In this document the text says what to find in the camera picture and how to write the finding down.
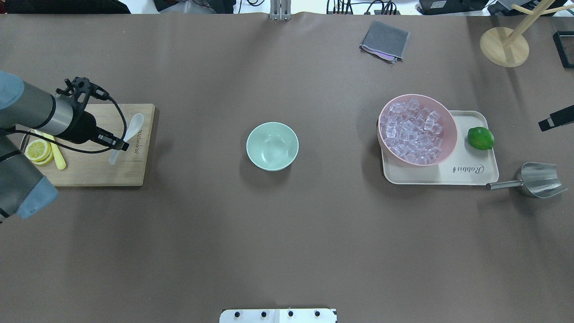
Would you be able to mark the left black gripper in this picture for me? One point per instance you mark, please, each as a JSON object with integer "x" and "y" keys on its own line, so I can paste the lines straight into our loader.
{"x": 84, "y": 127}

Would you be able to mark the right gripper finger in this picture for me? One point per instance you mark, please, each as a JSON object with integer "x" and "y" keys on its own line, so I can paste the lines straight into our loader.
{"x": 560, "y": 118}

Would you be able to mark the white ceramic spoon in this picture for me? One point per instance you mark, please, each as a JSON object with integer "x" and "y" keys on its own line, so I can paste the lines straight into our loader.
{"x": 133, "y": 128}

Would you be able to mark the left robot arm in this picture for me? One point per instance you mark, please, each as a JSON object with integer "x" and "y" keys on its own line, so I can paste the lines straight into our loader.
{"x": 25, "y": 108}

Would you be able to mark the metal ice scoop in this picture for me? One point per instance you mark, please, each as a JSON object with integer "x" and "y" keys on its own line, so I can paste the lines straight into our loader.
{"x": 537, "y": 180}

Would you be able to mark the pink bowl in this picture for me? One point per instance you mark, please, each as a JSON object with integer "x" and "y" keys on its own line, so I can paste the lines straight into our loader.
{"x": 450, "y": 133}

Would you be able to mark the pile of clear ice cubes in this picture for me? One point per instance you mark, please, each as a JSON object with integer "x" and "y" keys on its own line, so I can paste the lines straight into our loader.
{"x": 413, "y": 131}

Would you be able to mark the mint green bowl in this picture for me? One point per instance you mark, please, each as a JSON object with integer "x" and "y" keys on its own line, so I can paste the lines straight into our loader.
{"x": 272, "y": 146}

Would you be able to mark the yellow plastic knife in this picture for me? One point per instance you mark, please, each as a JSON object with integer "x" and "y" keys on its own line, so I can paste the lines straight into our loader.
{"x": 56, "y": 153}

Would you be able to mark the bottom lemon slice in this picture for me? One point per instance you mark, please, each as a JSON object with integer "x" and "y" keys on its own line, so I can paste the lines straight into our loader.
{"x": 47, "y": 159}

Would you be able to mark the lemon slice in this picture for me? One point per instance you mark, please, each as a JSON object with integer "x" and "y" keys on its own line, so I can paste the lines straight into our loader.
{"x": 38, "y": 150}
{"x": 47, "y": 159}

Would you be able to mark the top lemon slice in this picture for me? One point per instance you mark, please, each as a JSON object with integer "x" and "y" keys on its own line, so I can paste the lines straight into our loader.
{"x": 38, "y": 150}

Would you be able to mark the green lime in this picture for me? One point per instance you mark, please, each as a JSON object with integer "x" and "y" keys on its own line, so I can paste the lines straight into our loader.
{"x": 480, "y": 138}

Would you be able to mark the wooden cup stand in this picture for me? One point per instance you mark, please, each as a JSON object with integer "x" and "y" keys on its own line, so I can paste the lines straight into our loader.
{"x": 507, "y": 47}

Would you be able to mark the cream plastic tray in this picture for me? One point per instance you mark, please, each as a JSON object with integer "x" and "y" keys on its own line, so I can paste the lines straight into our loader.
{"x": 465, "y": 166}

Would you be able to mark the grey folded cloth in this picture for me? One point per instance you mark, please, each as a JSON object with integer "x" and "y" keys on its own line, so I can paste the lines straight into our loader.
{"x": 385, "y": 42}

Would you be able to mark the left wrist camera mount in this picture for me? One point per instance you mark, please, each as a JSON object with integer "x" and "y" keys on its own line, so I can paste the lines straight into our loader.
{"x": 78, "y": 92}

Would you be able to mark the black frame tray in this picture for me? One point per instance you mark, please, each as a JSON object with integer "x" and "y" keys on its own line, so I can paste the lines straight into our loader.
{"x": 564, "y": 43}

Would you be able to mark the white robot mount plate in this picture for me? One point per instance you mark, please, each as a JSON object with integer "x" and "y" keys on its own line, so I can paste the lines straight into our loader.
{"x": 286, "y": 315}

